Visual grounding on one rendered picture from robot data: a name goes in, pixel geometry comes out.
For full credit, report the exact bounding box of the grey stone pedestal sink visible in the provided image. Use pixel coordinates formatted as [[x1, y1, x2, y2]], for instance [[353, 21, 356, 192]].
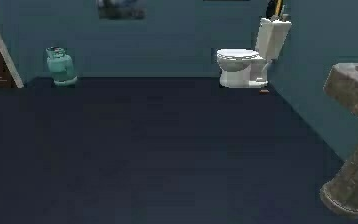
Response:
[[319, 62, 358, 220]]

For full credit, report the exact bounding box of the teal bin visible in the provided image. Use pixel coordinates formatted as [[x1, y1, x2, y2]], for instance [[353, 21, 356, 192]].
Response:
[[45, 46, 78, 88]]

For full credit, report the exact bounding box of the white toilet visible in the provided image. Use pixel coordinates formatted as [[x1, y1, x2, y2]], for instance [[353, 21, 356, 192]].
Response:
[[215, 17, 292, 89]]

